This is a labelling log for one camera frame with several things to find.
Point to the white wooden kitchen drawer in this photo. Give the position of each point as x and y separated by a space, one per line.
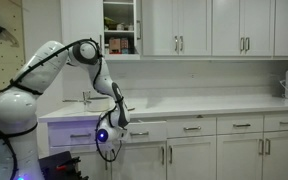
152 131

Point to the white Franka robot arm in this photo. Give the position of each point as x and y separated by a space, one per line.
17 110

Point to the wide white drawer front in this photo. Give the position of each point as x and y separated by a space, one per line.
70 133

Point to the white base kitchen unit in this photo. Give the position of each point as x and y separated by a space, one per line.
234 146

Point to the flat pot lid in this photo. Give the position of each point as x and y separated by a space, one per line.
131 109

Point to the red food box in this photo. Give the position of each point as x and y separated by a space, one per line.
124 46

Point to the brown food box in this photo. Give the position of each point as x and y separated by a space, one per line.
114 45

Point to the open white cabinet door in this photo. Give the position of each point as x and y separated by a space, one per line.
138 25

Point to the small jars on shelf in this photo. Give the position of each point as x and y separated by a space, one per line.
125 26

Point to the white base cabinet door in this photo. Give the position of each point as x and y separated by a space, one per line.
284 155
239 156
140 163
192 158

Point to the green food package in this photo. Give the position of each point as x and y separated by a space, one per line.
110 24

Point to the red black hand tool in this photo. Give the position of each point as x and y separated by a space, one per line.
67 165

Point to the black tool case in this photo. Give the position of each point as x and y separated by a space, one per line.
55 166

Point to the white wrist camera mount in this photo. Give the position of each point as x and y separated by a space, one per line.
123 134

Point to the white wall outlet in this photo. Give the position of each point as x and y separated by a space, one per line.
192 75

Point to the white wall cabinet double door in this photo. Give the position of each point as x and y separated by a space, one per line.
177 26
242 26

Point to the white wall cabinet unit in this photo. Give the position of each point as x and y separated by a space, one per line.
190 30

